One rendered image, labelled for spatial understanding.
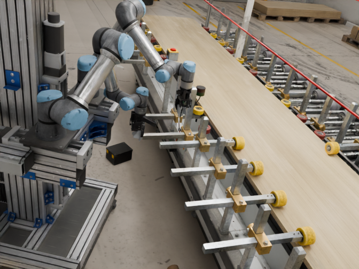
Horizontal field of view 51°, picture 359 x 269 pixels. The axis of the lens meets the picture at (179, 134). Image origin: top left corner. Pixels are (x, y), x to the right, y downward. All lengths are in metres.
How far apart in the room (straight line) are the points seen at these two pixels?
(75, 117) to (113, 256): 1.27
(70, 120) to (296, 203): 1.20
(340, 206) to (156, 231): 1.39
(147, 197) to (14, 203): 1.09
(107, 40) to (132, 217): 1.57
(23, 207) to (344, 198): 1.93
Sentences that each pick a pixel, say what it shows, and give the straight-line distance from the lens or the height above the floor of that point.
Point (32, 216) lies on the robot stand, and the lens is 2.66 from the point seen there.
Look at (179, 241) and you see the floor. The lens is 2.89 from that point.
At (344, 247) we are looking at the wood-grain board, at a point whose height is 0.90.
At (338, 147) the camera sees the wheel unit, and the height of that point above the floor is 0.97.
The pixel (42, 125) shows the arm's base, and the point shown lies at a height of 1.12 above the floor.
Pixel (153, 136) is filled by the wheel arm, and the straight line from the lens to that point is 2.37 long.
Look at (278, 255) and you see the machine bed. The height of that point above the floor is 0.73.
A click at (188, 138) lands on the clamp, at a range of 2.41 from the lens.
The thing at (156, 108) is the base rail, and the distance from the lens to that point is 3.05.
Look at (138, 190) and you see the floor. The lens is 3.25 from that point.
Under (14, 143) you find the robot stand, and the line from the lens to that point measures 2.06.
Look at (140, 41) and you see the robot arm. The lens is 2.07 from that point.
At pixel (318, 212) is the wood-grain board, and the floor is 0.90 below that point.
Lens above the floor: 2.12
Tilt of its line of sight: 31 degrees down
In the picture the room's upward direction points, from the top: 10 degrees clockwise
